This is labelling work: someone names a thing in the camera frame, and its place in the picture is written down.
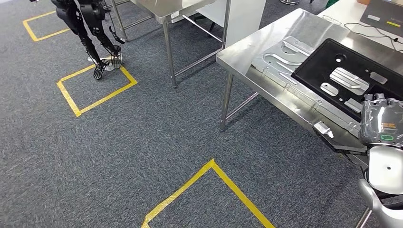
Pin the chrome round base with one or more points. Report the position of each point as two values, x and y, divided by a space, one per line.
289 2

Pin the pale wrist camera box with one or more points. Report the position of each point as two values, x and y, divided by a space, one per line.
322 128

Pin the black humanoid robot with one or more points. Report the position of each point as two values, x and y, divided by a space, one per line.
91 12

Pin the white board panel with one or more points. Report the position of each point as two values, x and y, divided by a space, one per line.
242 22

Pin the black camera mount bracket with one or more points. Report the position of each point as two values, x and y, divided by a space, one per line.
343 146

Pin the grey laptop with yellow mark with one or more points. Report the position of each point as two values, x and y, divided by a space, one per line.
381 12

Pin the white desk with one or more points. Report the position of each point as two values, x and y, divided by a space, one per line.
346 12

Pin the black plastic plate holder part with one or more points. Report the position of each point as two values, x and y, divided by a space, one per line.
318 66

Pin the stainless steel table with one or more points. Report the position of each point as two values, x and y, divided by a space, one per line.
163 8

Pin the stainless steel workbench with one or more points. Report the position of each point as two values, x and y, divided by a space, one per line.
252 56

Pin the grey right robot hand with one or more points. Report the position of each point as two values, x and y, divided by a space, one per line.
381 119

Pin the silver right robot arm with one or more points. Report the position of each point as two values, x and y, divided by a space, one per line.
387 170

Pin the stamped sheet metal panel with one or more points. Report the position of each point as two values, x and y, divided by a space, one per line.
277 63

